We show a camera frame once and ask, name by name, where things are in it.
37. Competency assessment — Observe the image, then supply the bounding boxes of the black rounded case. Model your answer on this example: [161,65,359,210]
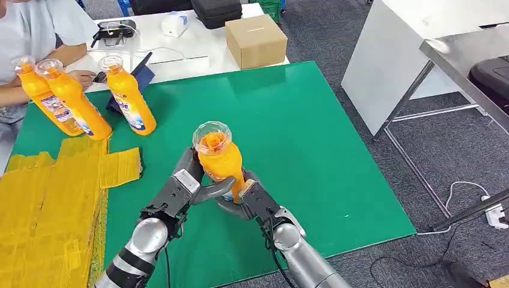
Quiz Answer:
[468,55,509,116]

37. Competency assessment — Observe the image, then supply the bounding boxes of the black metal bar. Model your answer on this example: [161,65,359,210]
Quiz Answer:
[431,187,509,233]

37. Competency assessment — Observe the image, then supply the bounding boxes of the black headset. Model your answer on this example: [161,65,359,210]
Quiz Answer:
[90,20,137,49]

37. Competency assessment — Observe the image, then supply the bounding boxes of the white power strip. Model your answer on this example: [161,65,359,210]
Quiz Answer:
[481,194,509,230]

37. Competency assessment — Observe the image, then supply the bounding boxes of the black bag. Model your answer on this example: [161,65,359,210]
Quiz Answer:
[129,0,194,16]

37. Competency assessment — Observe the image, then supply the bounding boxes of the yellow sheet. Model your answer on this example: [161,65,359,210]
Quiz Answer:
[0,135,143,288]

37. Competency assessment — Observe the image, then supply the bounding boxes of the white floor cable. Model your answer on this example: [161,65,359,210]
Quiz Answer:
[415,181,492,236]

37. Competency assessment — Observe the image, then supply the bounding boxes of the green plastic crate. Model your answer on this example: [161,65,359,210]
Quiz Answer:
[248,0,282,24]

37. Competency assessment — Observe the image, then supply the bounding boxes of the white panel table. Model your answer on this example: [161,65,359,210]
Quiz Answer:
[341,0,509,137]

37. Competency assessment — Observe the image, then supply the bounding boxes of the green mat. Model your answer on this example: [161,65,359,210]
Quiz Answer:
[8,60,417,288]

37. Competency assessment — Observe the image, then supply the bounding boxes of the black floor cable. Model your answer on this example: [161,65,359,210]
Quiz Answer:
[369,228,458,288]

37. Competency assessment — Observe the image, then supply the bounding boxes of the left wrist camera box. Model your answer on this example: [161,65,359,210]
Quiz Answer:
[141,169,202,220]

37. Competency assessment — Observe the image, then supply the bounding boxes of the steel bench top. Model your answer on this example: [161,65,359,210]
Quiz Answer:
[419,24,509,134]

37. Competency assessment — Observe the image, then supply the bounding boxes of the steel table frame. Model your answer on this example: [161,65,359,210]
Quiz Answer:
[373,59,480,218]

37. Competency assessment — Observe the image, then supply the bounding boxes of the cardboard box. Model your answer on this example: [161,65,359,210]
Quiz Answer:
[224,14,289,71]

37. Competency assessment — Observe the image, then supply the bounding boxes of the person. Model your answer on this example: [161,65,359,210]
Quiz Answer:
[0,0,100,139]

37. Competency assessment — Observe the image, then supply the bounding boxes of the blue tablet stand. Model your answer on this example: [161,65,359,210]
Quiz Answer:
[106,52,157,116]

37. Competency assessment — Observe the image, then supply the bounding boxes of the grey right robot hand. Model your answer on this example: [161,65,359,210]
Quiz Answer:
[215,170,260,221]

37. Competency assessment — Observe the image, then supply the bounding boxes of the person's hand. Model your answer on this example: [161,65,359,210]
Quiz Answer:
[67,70,97,91]

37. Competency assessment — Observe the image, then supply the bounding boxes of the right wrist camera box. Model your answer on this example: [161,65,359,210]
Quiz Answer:
[238,179,285,228]

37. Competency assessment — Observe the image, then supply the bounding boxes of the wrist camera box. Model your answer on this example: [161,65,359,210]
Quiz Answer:
[141,169,202,220]
[238,179,285,228]

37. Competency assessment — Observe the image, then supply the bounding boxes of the small white device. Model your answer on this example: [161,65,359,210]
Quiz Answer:
[161,11,189,38]

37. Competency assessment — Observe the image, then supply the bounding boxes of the black hard case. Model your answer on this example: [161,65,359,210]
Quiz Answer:
[190,0,243,31]

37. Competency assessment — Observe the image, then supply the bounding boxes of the orange drink bottle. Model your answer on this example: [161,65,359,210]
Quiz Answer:
[35,58,113,142]
[10,55,85,137]
[192,121,246,203]
[97,55,157,137]

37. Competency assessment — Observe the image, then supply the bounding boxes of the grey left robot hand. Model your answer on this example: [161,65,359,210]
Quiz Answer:
[173,146,238,206]

